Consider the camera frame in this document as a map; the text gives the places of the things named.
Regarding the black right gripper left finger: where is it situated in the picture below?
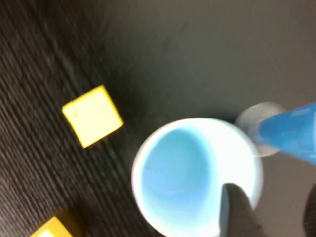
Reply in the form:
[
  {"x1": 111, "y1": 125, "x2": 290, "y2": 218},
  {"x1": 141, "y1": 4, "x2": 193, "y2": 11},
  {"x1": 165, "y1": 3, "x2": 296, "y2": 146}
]
[{"x1": 219, "y1": 182, "x2": 266, "y2": 237}]

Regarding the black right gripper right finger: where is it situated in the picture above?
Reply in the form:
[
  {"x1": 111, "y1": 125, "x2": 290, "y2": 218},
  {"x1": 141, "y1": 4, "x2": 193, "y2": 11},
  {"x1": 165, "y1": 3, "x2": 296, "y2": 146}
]
[{"x1": 305, "y1": 184, "x2": 316, "y2": 237}]

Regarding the light blue plastic cup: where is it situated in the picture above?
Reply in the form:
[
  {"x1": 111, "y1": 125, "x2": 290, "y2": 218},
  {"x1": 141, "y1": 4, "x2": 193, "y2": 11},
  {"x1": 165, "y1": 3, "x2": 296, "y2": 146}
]
[{"x1": 130, "y1": 118, "x2": 264, "y2": 237}]

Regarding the blue cone on clear base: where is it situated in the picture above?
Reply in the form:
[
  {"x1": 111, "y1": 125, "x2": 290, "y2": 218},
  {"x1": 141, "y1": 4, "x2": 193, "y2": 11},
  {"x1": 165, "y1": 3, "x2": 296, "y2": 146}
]
[{"x1": 234, "y1": 101, "x2": 316, "y2": 166}]

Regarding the yellow foam cube with notch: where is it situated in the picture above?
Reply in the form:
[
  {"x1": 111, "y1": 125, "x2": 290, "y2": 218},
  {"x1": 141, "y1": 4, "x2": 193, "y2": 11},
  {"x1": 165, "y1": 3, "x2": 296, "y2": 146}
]
[{"x1": 29, "y1": 216, "x2": 74, "y2": 237}]

